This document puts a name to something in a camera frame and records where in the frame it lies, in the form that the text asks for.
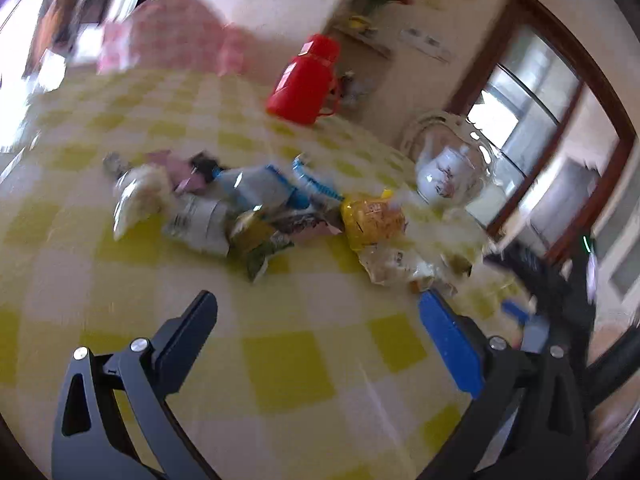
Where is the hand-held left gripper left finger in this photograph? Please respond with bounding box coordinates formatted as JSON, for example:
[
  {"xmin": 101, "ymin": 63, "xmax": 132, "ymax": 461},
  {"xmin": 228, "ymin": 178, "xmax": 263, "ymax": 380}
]
[{"xmin": 51, "ymin": 290, "xmax": 221, "ymax": 480}]

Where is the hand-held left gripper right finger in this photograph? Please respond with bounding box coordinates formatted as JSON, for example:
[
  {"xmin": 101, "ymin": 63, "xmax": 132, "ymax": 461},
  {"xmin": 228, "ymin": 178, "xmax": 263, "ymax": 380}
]
[{"xmin": 415, "ymin": 290, "xmax": 591, "ymax": 480}]

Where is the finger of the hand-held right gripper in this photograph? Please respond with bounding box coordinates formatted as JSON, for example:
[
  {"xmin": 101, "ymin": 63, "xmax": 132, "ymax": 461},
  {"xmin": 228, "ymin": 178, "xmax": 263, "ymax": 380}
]
[
  {"xmin": 501, "ymin": 299, "xmax": 551, "ymax": 352},
  {"xmin": 484, "ymin": 245, "xmax": 556, "ymax": 296}
]

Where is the clear cream snack packet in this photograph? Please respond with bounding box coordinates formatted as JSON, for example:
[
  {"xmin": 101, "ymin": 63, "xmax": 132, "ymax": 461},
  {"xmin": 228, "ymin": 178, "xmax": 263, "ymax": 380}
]
[{"xmin": 111, "ymin": 164, "xmax": 176, "ymax": 241}]

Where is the clear plastic bag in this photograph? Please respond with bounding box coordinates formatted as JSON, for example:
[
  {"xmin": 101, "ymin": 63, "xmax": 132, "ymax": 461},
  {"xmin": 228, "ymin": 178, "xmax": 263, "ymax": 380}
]
[{"xmin": 400, "ymin": 205, "xmax": 496, "ymax": 281}]

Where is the yellow checkered tablecloth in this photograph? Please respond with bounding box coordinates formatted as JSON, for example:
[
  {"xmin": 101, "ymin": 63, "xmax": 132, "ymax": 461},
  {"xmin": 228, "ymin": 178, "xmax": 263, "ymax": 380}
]
[{"xmin": 0, "ymin": 67, "xmax": 531, "ymax": 480}]

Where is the green yellow snack packet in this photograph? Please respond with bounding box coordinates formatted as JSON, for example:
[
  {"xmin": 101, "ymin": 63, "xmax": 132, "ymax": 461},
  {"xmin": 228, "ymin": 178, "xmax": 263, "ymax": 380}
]
[{"xmin": 227, "ymin": 207, "xmax": 296, "ymax": 281}]

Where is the white label snack packet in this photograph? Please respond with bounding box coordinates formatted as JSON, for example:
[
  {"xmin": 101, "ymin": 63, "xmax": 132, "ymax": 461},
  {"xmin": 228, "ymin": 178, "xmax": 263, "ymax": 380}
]
[{"xmin": 162, "ymin": 195, "xmax": 236, "ymax": 258}]

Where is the clear brown snack packet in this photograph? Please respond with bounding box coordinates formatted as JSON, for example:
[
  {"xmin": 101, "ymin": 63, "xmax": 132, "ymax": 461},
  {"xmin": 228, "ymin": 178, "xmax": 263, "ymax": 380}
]
[{"xmin": 357, "ymin": 240, "xmax": 461, "ymax": 296}]

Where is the white floral teapot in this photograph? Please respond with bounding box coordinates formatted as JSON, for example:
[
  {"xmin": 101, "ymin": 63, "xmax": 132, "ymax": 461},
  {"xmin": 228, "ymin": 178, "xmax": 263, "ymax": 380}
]
[{"xmin": 415, "ymin": 142, "xmax": 488, "ymax": 206}]

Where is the blue white snack packet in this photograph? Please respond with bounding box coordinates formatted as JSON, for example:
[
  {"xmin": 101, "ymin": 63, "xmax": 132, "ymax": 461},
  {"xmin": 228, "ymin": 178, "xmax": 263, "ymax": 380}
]
[{"xmin": 210, "ymin": 164, "xmax": 313, "ymax": 208}]

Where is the pink white snack packet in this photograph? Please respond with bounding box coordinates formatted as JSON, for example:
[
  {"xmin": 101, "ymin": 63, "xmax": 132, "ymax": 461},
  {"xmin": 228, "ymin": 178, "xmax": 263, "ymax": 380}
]
[{"xmin": 272, "ymin": 210, "xmax": 346, "ymax": 241}]

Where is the small black snack packet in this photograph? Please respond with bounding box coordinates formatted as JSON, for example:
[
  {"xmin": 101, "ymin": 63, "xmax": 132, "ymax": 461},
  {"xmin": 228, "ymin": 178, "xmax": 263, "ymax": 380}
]
[{"xmin": 190, "ymin": 154, "xmax": 223, "ymax": 176}]

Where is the small grey candy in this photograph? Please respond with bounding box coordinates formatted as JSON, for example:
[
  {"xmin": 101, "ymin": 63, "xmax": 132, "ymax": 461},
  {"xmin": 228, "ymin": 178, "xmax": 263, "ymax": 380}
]
[{"xmin": 102, "ymin": 154, "xmax": 131, "ymax": 176}]

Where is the blue striped snack packet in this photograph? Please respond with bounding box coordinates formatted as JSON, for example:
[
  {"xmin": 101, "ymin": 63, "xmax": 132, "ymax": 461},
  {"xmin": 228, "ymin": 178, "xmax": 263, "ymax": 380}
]
[{"xmin": 292, "ymin": 155, "xmax": 343, "ymax": 203}]

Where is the wooden framed glass door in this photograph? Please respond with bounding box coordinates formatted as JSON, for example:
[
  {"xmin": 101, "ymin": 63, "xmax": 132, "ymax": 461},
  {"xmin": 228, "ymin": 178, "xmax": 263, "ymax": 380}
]
[{"xmin": 440, "ymin": 0, "xmax": 640, "ymax": 271}]

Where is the red thermos jug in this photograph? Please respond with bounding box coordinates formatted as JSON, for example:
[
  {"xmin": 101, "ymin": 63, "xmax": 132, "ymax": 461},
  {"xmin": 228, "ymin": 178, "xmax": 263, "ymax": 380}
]
[{"xmin": 265, "ymin": 34, "xmax": 346, "ymax": 126}]

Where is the pink checkered chair cover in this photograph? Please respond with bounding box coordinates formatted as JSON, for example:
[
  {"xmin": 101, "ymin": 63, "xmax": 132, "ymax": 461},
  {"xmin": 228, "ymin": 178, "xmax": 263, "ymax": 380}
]
[{"xmin": 97, "ymin": 0, "xmax": 251, "ymax": 78}]

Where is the wall shelf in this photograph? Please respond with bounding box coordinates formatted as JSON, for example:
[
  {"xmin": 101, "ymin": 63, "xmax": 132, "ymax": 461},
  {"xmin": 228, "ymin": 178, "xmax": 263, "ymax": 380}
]
[
  {"xmin": 330, "ymin": 15, "xmax": 396, "ymax": 58},
  {"xmin": 400, "ymin": 27, "xmax": 451, "ymax": 63}
]

